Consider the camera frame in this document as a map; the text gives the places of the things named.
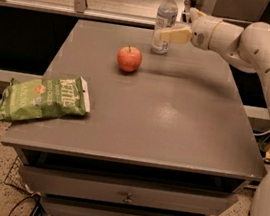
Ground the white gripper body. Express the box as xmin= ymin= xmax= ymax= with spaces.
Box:
xmin=190 ymin=16 xmax=222 ymax=50

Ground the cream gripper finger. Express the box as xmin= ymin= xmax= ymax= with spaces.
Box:
xmin=189 ymin=7 xmax=206 ymax=23
xmin=159 ymin=26 xmax=192 ymax=44

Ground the clear plastic water bottle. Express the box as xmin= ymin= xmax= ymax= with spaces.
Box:
xmin=151 ymin=0 xmax=178 ymax=54

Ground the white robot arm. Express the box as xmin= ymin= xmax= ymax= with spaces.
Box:
xmin=154 ymin=8 xmax=270 ymax=216

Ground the red apple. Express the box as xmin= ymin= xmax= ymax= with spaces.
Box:
xmin=117 ymin=46 xmax=143 ymax=73

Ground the green jalapeno chip bag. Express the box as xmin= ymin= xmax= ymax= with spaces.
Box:
xmin=0 ymin=77 xmax=91 ymax=122

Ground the grey drawer cabinet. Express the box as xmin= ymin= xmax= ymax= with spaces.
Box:
xmin=3 ymin=20 xmax=264 ymax=216

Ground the top grey drawer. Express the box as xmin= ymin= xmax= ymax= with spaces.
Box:
xmin=19 ymin=165 xmax=238 ymax=216

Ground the black cable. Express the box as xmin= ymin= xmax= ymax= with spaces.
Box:
xmin=7 ymin=190 xmax=45 ymax=216

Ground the wire basket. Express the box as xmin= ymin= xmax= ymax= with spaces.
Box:
xmin=4 ymin=156 xmax=32 ymax=194

